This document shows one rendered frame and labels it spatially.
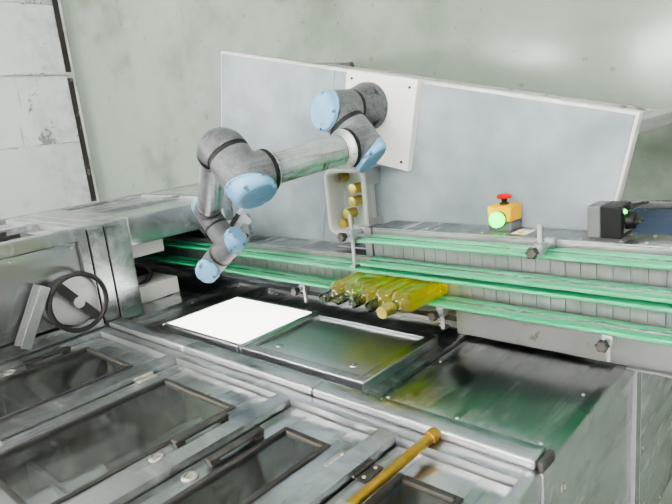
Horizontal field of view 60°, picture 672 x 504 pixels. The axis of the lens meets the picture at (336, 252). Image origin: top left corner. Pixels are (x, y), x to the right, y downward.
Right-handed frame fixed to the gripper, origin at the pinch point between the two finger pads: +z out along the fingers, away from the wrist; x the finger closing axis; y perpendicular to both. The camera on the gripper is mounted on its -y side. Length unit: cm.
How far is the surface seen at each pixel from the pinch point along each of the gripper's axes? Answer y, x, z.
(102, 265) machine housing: -33, -34, -16
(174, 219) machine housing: -22.3, -21.6, 13.6
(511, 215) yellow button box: 68, 65, -31
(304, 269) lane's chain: 30.2, -1.0, -3.5
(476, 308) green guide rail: 72, 42, -45
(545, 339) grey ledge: 90, 47, -49
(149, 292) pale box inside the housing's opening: -18, -53, 4
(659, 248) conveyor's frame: 91, 84, -55
